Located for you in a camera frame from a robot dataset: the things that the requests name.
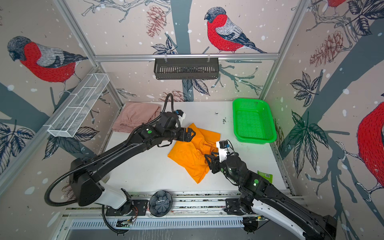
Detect green snack packet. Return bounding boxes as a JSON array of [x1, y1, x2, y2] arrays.
[[257, 171, 273, 184]]

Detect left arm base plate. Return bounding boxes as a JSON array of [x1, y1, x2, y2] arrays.
[[105, 200, 149, 217]]

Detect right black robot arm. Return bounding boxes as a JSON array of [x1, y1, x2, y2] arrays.
[[205, 153, 337, 240]]

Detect horizontal aluminium frame bar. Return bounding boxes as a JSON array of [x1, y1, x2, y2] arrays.
[[94, 53, 280, 63]]

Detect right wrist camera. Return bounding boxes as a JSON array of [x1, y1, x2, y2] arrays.
[[216, 140, 230, 163]]

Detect green plastic basket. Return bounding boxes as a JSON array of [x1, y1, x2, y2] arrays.
[[233, 98, 277, 145]]

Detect orange shorts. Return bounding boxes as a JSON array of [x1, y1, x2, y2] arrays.
[[168, 124, 221, 184]]

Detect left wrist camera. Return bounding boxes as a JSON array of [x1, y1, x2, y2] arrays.
[[175, 110, 186, 124]]

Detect black hanging wire basket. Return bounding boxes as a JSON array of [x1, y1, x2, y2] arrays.
[[154, 58, 219, 80]]

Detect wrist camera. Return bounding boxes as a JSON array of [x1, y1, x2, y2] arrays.
[[216, 140, 230, 163], [175, 110, 186, 124]]

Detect pink shorts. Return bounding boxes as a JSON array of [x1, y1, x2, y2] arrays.
[[112, 103, 161, 133]]

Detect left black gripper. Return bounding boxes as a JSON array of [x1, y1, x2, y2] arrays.
[[163, 127, 198, 142]]

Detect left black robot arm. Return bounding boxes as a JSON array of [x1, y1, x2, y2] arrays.
[[44, 110, 196, 215]]

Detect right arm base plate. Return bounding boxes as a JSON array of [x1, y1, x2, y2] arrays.
[[224, 197, 263, 217]]

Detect black round fan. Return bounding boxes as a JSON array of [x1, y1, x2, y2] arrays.
[[149, 190, 173, 217]]

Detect white mesh wall shelf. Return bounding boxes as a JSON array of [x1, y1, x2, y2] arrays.
[[48, 73, 110, 138]]

